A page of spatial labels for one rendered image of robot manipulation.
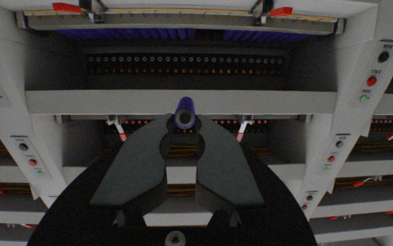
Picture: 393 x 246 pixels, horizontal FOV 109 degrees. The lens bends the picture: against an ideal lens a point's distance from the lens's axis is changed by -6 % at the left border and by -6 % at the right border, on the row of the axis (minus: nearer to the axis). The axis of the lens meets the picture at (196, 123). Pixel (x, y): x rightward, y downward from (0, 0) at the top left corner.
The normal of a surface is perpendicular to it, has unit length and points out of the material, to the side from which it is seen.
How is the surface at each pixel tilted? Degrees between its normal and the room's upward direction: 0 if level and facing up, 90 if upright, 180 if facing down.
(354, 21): 90
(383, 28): 90
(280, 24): 106
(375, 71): 90
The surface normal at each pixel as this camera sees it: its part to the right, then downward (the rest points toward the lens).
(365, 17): -1.00, 0.00
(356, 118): 0.04, 0.47
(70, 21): 0.04, 0.20
